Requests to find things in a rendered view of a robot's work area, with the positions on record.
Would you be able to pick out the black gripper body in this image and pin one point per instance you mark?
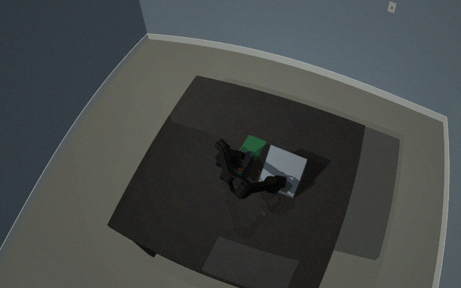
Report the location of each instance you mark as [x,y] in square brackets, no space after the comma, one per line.
[235,165]

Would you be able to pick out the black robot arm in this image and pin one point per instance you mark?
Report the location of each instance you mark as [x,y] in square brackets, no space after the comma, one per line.
[226,157]

